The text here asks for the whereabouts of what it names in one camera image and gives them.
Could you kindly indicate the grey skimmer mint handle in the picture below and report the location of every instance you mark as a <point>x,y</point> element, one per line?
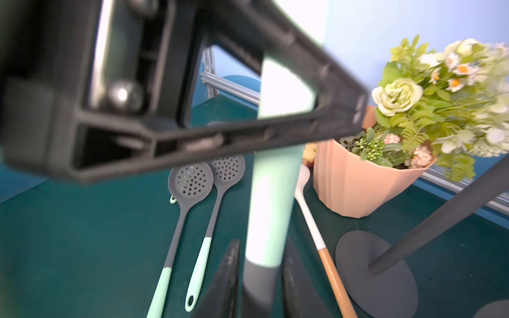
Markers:
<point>189,185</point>
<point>227,172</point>
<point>275,171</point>

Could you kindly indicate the dark grey utensil rack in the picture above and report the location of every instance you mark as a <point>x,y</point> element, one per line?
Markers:
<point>375,273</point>

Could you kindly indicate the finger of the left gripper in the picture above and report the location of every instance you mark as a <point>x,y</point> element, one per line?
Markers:
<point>254,32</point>

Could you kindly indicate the pink ribbed flower pot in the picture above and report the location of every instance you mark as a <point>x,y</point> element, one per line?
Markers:
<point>355,188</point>

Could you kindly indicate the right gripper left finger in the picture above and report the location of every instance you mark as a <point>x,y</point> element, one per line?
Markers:
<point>221,298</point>

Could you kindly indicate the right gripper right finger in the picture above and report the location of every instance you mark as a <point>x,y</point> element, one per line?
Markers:
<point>300,298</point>

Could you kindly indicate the green white artificial flowers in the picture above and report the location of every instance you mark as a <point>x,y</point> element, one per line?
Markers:
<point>448,107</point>

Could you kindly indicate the cream skimmer wooden handle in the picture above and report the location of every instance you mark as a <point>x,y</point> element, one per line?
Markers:
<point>339,290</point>

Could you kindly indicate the yellow smiley sponge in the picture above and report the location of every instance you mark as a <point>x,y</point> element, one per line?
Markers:
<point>309,155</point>

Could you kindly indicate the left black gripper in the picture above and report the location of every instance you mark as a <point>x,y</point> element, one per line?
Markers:
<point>102,90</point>

